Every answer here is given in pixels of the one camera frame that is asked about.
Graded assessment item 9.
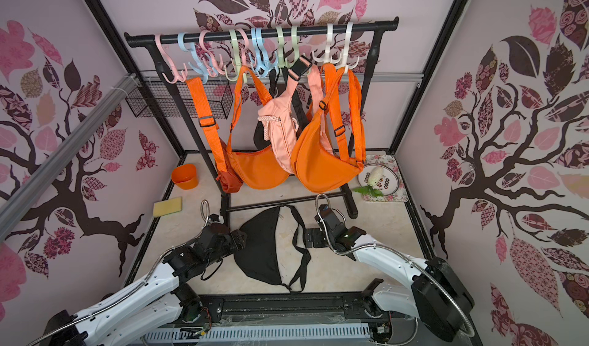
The orange bag with black back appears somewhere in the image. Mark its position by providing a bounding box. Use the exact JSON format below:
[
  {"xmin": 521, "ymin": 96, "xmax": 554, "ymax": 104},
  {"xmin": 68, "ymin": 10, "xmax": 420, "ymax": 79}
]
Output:
[{"xmin": 291, "ymin": 64, "xmax": 363, "ymax": 193}]

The orange sling bag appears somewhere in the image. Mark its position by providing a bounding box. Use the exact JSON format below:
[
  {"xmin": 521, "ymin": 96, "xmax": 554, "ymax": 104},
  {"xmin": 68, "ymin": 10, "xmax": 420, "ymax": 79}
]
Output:
[{"xmin": 348, "ymin": 72, "xmax": 366, "ymax": 171}]

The pink fanny pack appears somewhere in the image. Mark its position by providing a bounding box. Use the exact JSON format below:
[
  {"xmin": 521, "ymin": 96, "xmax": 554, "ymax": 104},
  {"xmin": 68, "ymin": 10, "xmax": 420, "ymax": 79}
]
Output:
[{"xmin": 258, "ymin": 56, "xmax": 324, "ymax": 175}]

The black sling bag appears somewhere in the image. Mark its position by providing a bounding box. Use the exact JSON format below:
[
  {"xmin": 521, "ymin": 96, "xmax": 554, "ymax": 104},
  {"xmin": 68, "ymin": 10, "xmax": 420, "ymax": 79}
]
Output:
[{"xmin": 253, "ymin": 70, "xmax": 309, "ymax": 150}]

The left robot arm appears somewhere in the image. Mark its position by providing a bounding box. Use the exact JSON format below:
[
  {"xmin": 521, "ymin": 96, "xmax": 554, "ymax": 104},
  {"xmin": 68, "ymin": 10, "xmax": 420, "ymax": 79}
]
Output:
[{"xmin": 33, "ymin": 201, "xmax": 247, "ymax": 345}]

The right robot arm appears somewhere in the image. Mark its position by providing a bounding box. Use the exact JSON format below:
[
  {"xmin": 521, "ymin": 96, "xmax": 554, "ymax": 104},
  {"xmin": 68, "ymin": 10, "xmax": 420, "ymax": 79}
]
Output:
[{"xmin": 314, "ymin": 193, "xmax": 476, "ymax": 342}]

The blue hook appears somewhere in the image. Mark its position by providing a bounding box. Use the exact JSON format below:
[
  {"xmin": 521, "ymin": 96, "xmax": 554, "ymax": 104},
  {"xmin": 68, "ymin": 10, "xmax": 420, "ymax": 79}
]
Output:
[
  {"xmin": 250, "ymin": 27, "xmax": 270, "ymax": 77},
  {"xmin": 252, "ymin": 28, "xmax": 278, "ymax": 77},
  {"xmin": 177, "ymin": 32, "xmax": 210, "ymax": 84}
]

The white hook far right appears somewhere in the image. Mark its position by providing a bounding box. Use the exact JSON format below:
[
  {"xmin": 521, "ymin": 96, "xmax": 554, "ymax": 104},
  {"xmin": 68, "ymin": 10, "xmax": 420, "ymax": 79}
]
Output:
[{"xmin": 334, "ymin": 22, "xmax": 360, "ymax": 73}]

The white hook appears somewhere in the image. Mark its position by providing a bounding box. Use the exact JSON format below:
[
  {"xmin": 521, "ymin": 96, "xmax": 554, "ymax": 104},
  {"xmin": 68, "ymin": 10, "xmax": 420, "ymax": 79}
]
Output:
[
  {"xmin": 312, "ymin": 23, "xmax": 337, "ymax": 64},
  {"xmin": 334, "ymin": 22, "xmax": 360, "ymax": 73}
]

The green hook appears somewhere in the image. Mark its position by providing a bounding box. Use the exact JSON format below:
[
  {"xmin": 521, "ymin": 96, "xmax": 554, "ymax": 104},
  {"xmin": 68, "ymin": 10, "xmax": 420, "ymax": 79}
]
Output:
[
  {"xmin": 276, "ymin": 27, "xmax": 290, "ymax": 69},
  {"xmin": 224, "ymin": 29, "xmax": 242, "ymax": 82},
  {"xmin": 286, "ymin": 26, "xmax": 301, "ymax": 68}
]

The pink hook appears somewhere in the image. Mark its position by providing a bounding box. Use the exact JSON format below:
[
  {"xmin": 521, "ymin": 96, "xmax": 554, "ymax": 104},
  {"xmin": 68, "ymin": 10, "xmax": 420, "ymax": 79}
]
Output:
[
  {"xmin": 199, "ymin": 30, "xmax": 225, "ymax": 77},
  {"xmin": 236, "ymin": 28, "xmax": 257, "ymax": 70},
  {"xmin": 154, "ymin": 34, "xmax": 188, "ymax": 84}
]

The pink hook far left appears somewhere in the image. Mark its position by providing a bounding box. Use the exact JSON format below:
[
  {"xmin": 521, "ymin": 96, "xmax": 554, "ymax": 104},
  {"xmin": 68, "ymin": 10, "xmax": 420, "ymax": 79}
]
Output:
[{"xmin": 154, "ymin": 34, "xmax": 188, "ymax": 84}]

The yellow sponge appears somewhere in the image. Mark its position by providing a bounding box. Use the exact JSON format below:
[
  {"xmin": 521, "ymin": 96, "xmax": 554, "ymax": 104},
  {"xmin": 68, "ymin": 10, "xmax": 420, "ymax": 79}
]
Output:
[{"xmin": 153, "ymin": 197, "xmax": 183, "ymax": 218}]

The floral tray with flower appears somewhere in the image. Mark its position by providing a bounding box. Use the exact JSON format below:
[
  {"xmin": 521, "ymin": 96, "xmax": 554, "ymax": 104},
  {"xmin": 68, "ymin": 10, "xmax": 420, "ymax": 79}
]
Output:
[{"xmin": 352, "ymin": 154, "xmax": 409, "ymax": 203}]

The orange plastic cup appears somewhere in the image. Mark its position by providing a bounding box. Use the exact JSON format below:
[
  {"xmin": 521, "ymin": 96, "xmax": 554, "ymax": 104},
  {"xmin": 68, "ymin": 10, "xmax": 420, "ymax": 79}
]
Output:
[{"xmin": 171, "ymin": 164, "xmax": 199, "ymax": 190}]

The black clothes rack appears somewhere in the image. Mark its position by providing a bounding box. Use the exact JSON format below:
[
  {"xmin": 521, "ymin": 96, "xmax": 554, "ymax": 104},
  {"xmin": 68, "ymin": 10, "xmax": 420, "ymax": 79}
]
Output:
[{"xmin": 125, "ymin": 17, "xmax": 400, "ymax": 224}]

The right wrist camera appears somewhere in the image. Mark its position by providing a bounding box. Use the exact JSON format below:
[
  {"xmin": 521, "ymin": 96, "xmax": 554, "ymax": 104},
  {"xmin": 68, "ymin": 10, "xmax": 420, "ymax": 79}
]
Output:
[{"xmin": 315, "ymin": 204, "xmax": 348, "ymax": 241}]

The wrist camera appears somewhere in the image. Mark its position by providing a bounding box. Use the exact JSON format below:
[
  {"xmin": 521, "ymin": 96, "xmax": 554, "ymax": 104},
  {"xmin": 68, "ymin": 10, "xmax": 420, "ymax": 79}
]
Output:
[
  {"xmin": 205, "ymin": 214, "xmax": 225, "ymax": 226},
  {"xmin": 315, "ymin": 204, "xmax": 348, "ymax": 241}
]

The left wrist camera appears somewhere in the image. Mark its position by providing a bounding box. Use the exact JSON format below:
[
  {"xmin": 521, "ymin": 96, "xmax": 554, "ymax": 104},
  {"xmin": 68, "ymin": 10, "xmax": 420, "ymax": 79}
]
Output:
[{"xmin": 205, "ymin": 214, "xmax": 225, "ymax": 226}]

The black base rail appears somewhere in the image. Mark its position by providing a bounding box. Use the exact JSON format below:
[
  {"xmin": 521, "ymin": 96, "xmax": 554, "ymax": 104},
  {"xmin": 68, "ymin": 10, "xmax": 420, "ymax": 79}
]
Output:
[{"xmin": 164, "ymin": 292, "xmax": 407, "ymax": 327}]

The white slotted cable duct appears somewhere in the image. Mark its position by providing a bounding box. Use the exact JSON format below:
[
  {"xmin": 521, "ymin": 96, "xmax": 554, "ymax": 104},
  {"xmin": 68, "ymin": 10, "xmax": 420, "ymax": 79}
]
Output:
[{"xmin": 142, "ymin": 323, "xmax": 371, "ymax": 345}]

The black wire basket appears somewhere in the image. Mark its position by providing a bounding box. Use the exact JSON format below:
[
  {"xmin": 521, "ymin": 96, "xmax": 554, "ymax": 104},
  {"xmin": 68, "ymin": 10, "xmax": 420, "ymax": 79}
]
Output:
[{"xmin": 125, "ymin": 80, "xmax": 234, "ymax": 120}]

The aluminium rail back wall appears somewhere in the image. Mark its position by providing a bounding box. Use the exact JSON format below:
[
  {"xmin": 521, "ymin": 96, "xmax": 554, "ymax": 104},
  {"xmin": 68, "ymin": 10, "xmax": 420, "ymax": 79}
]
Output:
[{"xmin": 142, "ymin": 71, "xmax": 424, "ymax": 84}]

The aluminium rail wall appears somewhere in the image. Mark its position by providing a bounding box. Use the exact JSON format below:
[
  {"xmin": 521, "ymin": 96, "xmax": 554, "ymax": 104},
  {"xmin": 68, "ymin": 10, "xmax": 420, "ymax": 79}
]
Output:
[
  {"xmin": 142, "ymin": 71, "xmax": 424, "ymax": 84},
  {"xmin": 1, "ymin": 74, "xmax": 140, "ymax": 241}
]

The aluminium rail left wall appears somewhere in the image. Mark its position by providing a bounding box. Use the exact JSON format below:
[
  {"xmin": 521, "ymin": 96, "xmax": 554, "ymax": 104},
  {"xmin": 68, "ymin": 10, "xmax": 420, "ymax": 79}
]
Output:
[{"xmin": 1, "ymin": 74, "xmax": 140, "ymax": 241}]

